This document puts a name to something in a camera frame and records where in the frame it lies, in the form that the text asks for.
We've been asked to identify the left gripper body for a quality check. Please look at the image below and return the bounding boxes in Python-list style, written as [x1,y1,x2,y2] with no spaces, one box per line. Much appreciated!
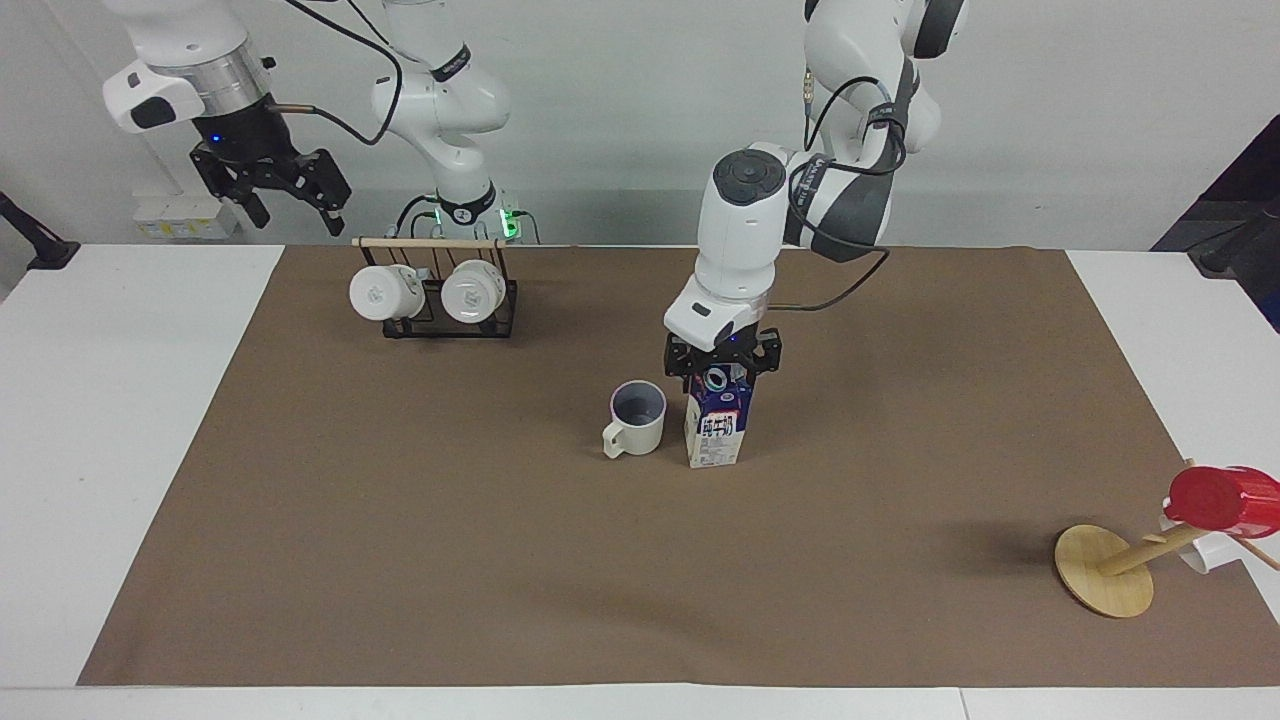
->
[686,328,763,393]

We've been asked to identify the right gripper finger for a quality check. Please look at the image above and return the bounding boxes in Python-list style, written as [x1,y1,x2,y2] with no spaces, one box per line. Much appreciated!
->
[192,152,272,231]
[288,148,354,239]

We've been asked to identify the black cable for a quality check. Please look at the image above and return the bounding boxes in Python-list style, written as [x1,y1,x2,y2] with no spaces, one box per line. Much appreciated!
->
[394,193,443,242]
[266,0,405,147]
[768,66,909,314]

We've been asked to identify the black wire cup rack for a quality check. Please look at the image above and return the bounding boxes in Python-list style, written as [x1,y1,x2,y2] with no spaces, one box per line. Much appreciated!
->
[351,236,522,341]

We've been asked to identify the blue and white milk carton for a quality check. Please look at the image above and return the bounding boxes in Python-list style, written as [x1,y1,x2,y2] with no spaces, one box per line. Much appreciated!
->
[684,364,754,470]

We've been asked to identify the wooden mug tree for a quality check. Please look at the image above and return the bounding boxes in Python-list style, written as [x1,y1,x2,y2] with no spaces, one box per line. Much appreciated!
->
[1054,458,1280,620]

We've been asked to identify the small white cup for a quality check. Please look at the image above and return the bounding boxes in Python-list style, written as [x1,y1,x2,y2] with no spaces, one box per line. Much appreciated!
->
[1159,514,1243,575]

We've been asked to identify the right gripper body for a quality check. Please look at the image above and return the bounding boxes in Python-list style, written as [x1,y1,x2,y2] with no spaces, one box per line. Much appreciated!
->
[190,92,306,195]

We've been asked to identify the black stand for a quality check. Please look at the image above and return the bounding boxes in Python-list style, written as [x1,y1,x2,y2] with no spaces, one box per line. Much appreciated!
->
[0,190,82,272]

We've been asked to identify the white mug with grey inside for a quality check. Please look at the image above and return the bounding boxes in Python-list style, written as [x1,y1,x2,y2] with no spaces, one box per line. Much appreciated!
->
[601,380,668,460]

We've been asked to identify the red cup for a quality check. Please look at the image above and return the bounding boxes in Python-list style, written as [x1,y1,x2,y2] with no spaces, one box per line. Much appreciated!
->
[1164,465,1280,540]

